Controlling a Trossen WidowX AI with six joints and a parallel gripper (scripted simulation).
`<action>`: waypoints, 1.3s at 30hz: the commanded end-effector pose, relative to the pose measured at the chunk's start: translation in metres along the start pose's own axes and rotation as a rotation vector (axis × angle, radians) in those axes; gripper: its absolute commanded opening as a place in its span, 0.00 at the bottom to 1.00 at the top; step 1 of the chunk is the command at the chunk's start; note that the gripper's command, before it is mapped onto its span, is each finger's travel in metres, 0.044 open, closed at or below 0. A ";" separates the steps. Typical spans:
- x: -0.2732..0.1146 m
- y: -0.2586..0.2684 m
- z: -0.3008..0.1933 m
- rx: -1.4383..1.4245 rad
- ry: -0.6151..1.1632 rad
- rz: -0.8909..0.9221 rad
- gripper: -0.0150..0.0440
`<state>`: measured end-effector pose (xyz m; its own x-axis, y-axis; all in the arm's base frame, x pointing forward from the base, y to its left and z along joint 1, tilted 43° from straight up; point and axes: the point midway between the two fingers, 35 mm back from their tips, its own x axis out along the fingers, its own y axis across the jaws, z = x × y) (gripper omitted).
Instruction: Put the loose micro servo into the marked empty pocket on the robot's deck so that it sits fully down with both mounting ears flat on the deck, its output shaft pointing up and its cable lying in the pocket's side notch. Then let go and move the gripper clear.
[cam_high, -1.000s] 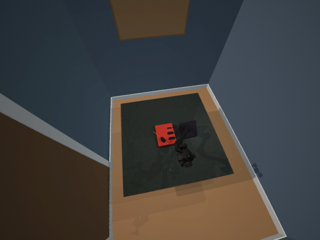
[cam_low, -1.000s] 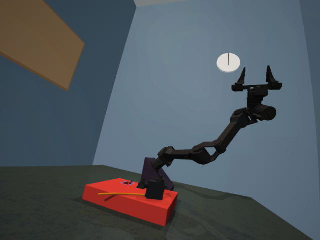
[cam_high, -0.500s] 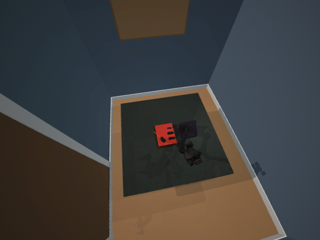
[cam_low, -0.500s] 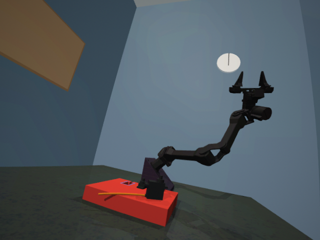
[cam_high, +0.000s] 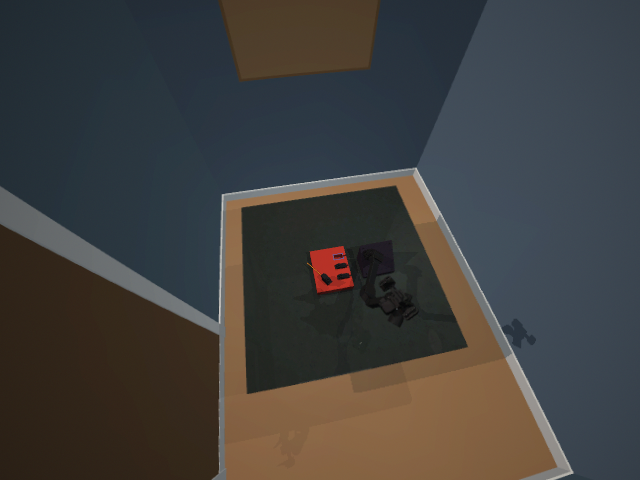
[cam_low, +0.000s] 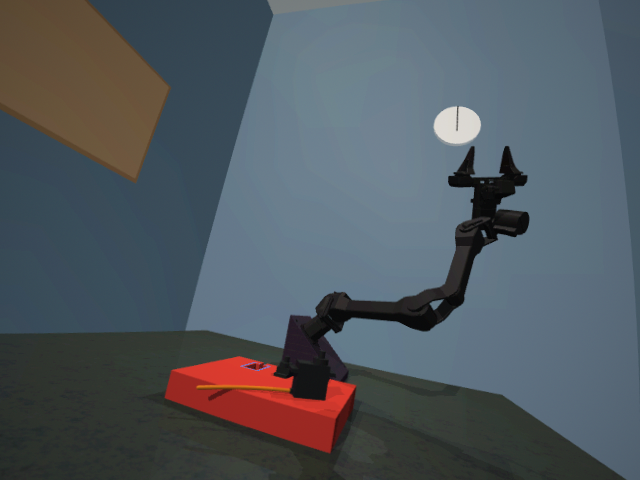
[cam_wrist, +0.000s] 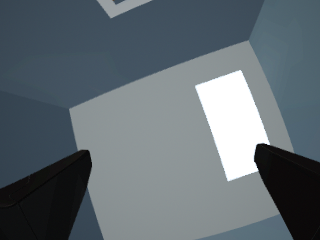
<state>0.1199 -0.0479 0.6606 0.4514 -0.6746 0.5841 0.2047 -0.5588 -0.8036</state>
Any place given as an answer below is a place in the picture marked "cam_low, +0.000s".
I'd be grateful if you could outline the red rectangular block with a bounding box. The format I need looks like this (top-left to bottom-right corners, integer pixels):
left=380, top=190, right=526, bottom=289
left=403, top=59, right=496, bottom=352
left=165, top=356, right=356, bottom=453

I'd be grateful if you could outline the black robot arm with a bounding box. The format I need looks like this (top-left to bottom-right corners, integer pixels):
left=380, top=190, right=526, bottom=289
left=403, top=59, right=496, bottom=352
left=300, top=180, right=529, bottom=344

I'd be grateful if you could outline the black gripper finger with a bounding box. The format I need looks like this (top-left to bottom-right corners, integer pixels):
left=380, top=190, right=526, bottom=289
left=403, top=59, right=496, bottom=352
left=499, top=146, right=523, bottom=174
left=454, top=146, right=475, bottom=174

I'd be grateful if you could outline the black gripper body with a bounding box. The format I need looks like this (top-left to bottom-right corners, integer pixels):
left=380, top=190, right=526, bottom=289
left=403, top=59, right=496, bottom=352
left=448, top=174, right=528, bottom=209

